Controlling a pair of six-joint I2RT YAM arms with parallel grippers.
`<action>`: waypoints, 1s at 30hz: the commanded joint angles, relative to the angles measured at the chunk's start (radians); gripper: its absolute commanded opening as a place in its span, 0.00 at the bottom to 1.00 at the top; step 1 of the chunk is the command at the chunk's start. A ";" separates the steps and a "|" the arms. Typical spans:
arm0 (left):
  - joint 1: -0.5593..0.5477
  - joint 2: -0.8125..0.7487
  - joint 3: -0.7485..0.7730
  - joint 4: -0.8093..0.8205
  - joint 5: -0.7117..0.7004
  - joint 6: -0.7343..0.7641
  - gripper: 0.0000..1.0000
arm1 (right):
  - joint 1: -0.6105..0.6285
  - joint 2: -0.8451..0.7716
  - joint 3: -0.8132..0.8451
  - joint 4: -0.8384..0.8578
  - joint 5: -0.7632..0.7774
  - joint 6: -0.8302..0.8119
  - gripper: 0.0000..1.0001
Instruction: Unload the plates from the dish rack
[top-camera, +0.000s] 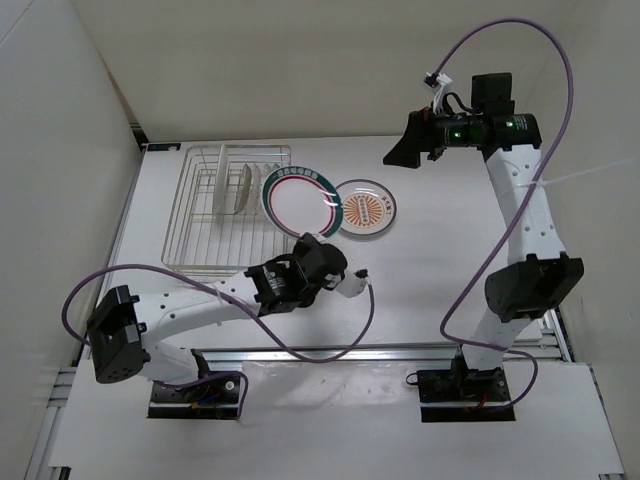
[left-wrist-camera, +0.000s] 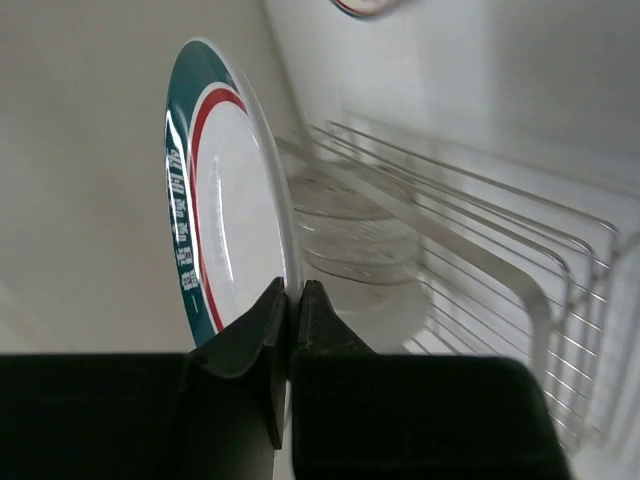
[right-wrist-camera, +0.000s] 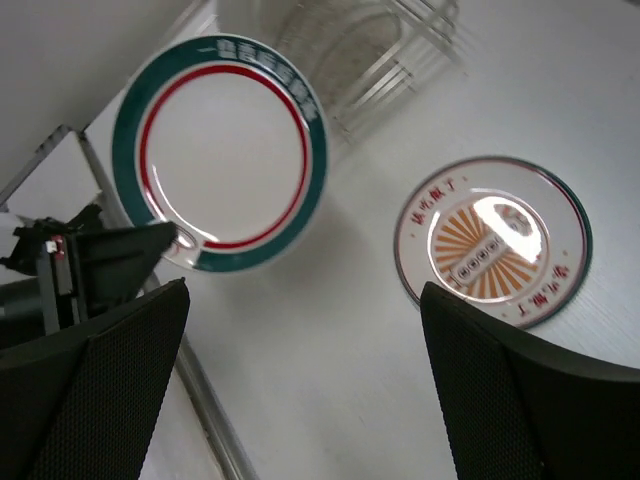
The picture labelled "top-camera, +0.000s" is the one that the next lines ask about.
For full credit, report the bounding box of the silver wire dish rack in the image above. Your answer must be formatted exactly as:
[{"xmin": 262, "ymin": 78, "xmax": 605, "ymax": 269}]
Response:
[{"xmin": 162, "ymin": 143, "xmax": 293, "ymax": 278}]

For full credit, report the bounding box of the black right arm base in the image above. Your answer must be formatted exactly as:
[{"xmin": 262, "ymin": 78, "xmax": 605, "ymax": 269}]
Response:
[{"xmin": 405, "ymin": 356, "xmax": 516, "ymax": 423}]

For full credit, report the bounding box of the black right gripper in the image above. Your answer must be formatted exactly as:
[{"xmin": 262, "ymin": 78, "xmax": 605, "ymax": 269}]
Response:
[{"xmin": 383, "ymin": 101, "xmax": 482, "ymax": 169}]

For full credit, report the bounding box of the green rim dotted plate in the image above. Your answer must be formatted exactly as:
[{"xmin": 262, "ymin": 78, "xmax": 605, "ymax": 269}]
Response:
[{"xmin": 212, "ymin": 144, "xmax": 229, "ymax": 216}]

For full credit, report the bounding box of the clear glass plate middle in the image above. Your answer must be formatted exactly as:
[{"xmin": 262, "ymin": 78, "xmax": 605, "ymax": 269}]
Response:
[{"xmin": 247, "ymin": 163, "xmax": 263, "ymax": 215}]

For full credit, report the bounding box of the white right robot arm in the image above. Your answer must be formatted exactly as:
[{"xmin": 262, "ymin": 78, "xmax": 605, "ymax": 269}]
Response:
[{"xmin": 383, "ymin": 73, "xmax": 584, "ymax": 400}]

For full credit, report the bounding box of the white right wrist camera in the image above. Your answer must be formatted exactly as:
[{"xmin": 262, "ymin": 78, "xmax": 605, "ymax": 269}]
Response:
[{"xmin": 423, "ymin": 72, "xmax": 452, "ymax": 114}]

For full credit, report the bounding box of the white cable tie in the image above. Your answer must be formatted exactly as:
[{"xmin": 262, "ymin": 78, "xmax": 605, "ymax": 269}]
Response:
[{"xmin": 511, "ymin": 158, "xmax": 639, "ymax": 191}]

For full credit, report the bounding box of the green band ceramic plate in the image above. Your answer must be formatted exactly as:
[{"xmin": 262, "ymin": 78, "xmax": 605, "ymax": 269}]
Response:
[{"xmin": 260, "ymin": 166, "xmax": 344, "ymax": 238}]

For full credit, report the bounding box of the clear glass plate front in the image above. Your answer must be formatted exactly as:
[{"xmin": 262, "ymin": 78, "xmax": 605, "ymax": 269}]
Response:
[{"xmin": 234, "ymin": 164, "xmax": 252, "ymax": 214}]

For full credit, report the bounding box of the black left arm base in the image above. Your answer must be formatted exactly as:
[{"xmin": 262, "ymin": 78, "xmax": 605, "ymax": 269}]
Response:
[{"xmin": 147, "ymin": 370, "xmax": 248, "ymax": 420}]

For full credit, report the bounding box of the dark blue label sticker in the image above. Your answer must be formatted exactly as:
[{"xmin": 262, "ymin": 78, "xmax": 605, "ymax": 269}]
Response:
[{"xmin": 146, "ymin": 143, "xmax": 181, "ymax": 152}]

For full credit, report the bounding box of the orange sunburst ceramic plate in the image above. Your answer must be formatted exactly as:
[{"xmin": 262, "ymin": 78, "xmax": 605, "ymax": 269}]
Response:
[{"xmin": 336, "ymin": 179, "xmax": 398, "ymax": 239}]

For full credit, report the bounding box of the aluminium mounting rail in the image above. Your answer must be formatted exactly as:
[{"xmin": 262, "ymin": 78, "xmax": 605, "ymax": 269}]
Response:
[{"xmin": 84, "ymin": 344, "xmax": 466, "ymax": 365}]

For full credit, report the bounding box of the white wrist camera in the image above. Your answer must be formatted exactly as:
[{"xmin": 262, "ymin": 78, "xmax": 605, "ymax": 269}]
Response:
[
  {"xmin": 423, "ymin": 72, "xmax": 452, "ymax": 114},
  {"xmin": 324, "ymin": 269, "xmax": 368, "ymax": 298}
]

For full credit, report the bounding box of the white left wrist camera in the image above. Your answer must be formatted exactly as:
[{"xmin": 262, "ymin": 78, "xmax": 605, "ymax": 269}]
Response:
[{"xmin": 324, "ymin": 269, "xmax": 368, "ymax": 298}]

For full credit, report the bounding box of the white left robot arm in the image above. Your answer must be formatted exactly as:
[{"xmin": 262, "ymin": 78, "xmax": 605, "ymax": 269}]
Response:
[{"xmin": 88, "ymin": 234, "xmax": 348, "ymax": 400}]

